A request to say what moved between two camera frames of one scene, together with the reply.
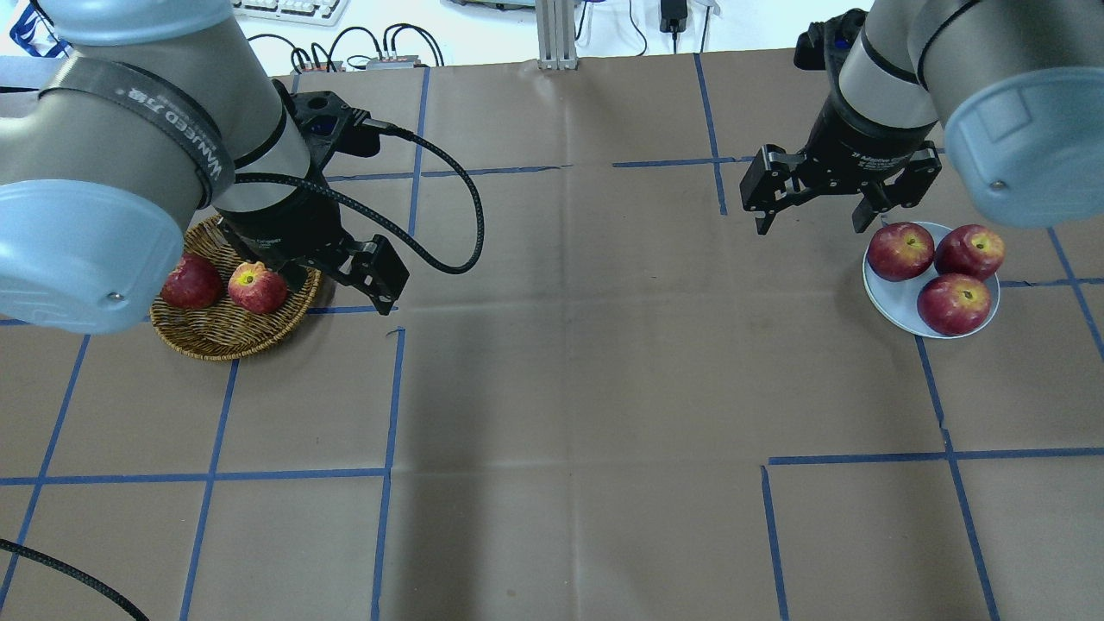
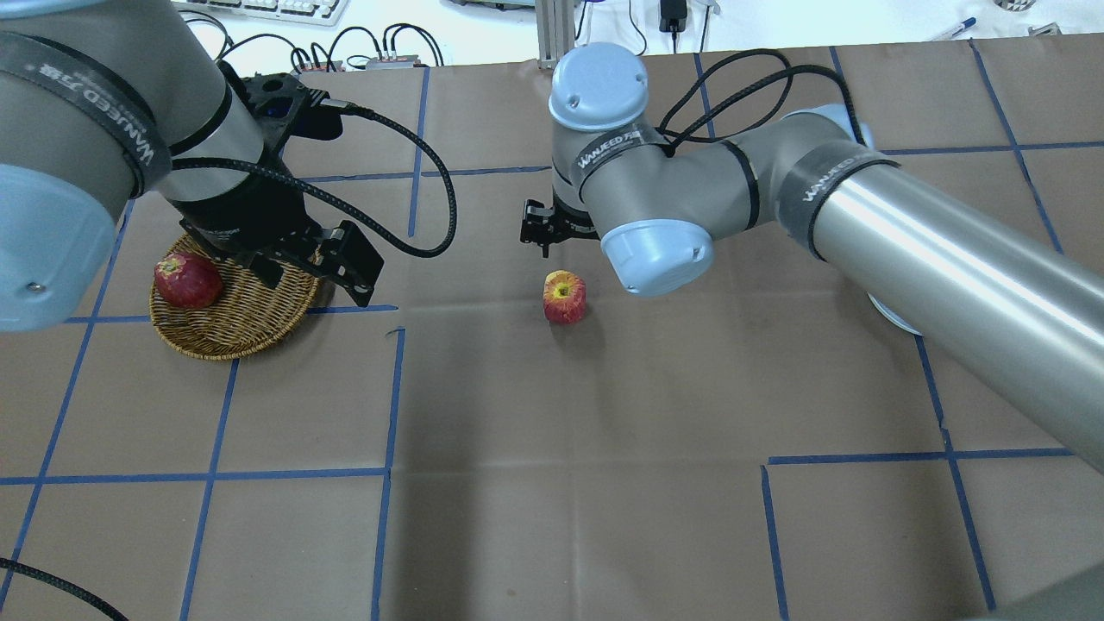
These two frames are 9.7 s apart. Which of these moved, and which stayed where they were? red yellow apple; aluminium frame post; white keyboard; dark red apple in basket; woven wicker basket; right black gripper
Moved: right black gripper; red yellow apple
Stayed: aluminium frame post; dark red apple in basket; white keyboard; woven wicker basket
